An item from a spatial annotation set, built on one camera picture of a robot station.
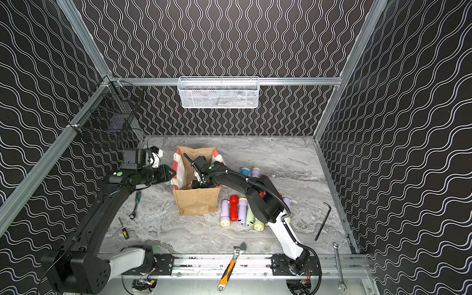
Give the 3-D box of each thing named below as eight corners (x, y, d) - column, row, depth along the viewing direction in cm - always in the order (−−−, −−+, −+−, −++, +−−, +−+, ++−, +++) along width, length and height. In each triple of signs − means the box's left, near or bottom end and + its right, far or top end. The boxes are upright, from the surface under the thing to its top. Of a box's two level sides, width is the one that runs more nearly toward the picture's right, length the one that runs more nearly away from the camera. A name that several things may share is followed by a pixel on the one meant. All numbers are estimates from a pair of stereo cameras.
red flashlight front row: (229, 220, 88) (229, 219, 86) (230, 197, 95) (230, 195, 93) (238, 220, 88) (238, 219, 86) (238, 197, 95) (238, 195, 93)
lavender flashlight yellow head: (220, 226, 86) (220, 224, 84) (222, 202, 94) (221, 199, 92) (230, 226, 86) (229, 224, 84) (230, 202, 94) (230, 199, 92)
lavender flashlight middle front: (238, 224, 87) (238, 222, 84) (238, 200, 94) (238, 197, 92) (247, 224, 87) (248, 222, 84) (247, 200, 94) (247, 197, 92)
